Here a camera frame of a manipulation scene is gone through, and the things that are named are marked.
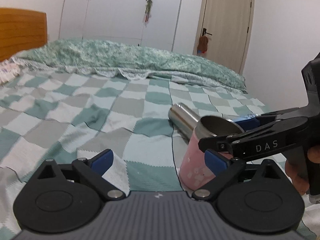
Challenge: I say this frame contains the pink cup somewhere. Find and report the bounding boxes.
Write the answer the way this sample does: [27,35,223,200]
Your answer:
[178,115,244,191]

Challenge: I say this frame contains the stainless steel cup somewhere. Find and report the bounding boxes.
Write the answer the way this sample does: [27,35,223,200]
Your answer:
[168,102,200,140]

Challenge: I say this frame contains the person's right hand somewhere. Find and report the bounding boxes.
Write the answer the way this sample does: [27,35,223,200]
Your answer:
[285,146,320,196]

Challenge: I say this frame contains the checkered green bedspread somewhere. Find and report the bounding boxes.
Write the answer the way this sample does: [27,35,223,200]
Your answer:
[0,69,320,240]

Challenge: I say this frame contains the green floral duvet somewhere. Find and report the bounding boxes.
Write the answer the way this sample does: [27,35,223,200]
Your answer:
[11,39,247,93]

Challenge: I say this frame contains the purple floral pillow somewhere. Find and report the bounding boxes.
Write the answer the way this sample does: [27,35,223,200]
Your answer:
[0,60,21,85]

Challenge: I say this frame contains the beige door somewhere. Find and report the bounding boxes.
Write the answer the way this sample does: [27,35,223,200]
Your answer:
[194,0,255,74]

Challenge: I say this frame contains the wooden headboard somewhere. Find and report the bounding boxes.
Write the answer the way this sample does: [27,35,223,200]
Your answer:
[0,8,48,61]

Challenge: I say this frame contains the white wardrobe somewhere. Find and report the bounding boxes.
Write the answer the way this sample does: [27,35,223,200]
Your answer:
[59,0,181,51]

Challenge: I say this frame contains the hanging ornament on wardrobe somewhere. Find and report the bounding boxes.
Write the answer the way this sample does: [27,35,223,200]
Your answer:
[144,0,153,25]

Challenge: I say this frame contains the brown plush toy on handle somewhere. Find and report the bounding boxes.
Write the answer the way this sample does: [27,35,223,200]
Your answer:
[197,35,209,55]

